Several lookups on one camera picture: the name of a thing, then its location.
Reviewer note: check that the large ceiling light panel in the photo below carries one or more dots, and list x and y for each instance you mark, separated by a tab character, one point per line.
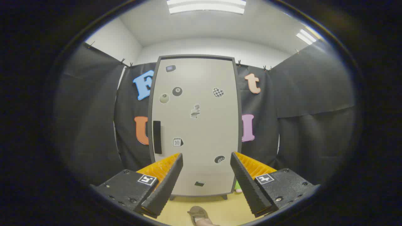
205	6

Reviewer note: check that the brown fuzzy shoe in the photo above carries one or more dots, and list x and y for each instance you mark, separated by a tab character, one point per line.
198	212

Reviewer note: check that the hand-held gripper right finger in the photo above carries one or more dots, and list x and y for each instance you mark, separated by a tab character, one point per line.
246	180

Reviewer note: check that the dark grey shoe cabinet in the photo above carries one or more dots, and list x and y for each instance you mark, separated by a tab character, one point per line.
240	125

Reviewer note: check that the black backdrop cloth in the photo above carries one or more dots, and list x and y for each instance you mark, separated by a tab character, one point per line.
314	94

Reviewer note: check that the beige shoe cabinet door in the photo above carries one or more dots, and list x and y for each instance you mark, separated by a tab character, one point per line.
201	125

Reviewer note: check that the pink and green plush toy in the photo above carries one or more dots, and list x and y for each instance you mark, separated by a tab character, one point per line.
238	186

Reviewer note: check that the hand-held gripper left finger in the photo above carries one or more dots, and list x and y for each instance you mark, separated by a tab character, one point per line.
168	180

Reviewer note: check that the small ceiling light panel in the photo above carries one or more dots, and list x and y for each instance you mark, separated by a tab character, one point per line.
306	36

